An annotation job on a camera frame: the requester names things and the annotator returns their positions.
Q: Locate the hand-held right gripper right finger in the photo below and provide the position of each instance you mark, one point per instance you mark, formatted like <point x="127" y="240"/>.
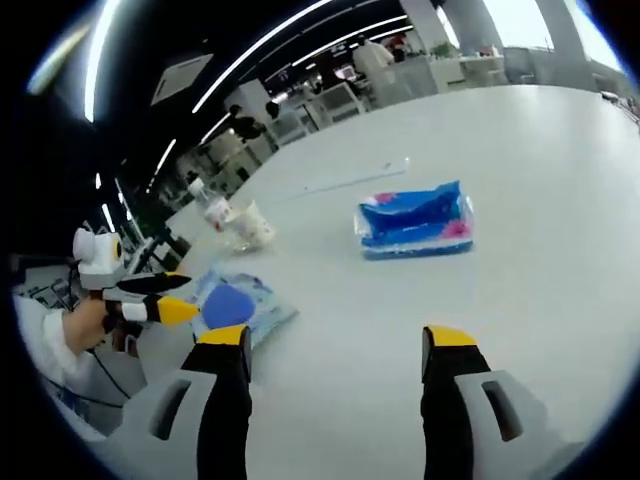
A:
<point x="450" y="400"/>

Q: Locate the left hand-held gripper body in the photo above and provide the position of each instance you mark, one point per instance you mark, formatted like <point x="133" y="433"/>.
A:
<point x="97" y="255"/>

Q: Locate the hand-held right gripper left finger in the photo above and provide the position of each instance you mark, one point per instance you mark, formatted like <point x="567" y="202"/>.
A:
<point x="220" y="400"/>

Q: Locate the light blue wipes pack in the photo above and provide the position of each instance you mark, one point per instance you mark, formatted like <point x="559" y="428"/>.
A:
<point x="250" y="305"/>

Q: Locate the clear bottle red label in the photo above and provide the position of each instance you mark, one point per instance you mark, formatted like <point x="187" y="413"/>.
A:
<point x="210" y="205"/>

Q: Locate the white paper cup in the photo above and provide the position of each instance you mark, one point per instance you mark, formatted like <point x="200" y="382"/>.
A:
<point x="252" y="227"/>

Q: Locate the blue tissue pack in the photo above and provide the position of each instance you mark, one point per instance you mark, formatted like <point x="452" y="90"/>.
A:
<point x="415" y="225"/>

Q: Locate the person's left hand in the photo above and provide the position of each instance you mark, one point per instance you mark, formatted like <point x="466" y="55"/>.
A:
<point x="87" y="325"/>

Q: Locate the ceiling air conditioner unit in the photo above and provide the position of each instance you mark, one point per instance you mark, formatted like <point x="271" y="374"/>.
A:
<point x="182" y="77"/>

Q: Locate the white table power strip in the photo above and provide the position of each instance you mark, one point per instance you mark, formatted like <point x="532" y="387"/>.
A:
<point x="350" y="180"/>

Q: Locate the white table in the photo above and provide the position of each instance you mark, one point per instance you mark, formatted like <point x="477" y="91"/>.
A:
<point x="525" y="175"/>

